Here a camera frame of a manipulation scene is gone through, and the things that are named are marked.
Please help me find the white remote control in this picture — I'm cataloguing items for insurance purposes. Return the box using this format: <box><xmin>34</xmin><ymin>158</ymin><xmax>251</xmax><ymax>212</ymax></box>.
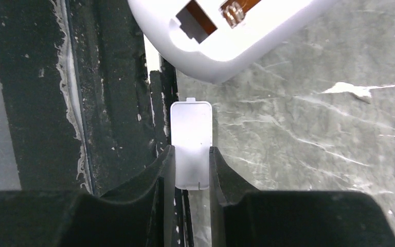
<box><xmin>128</xmin><ymin>1</ymin><xmax>334</xmax><ymax>84</ymax></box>

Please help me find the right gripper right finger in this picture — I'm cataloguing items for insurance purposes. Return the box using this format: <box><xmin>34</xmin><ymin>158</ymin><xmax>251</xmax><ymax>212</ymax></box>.
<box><xmin>209</xmin><ymin>147</ymin><xmax>395</xmax><ymax>246</ymax></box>

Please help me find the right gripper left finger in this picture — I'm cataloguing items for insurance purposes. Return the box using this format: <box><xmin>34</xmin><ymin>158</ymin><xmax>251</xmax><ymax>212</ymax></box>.
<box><xmin>0</xmin><ymin>146</ymin><xmax>176</xmax><ymax>246</ymax></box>

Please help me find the white battery compartment cover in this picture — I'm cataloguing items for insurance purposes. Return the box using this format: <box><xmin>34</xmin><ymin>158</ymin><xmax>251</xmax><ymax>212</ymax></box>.
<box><xmin>170</xmin><ymin>97</ymin><xmax>213</xmax><ymax>190</ymax></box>

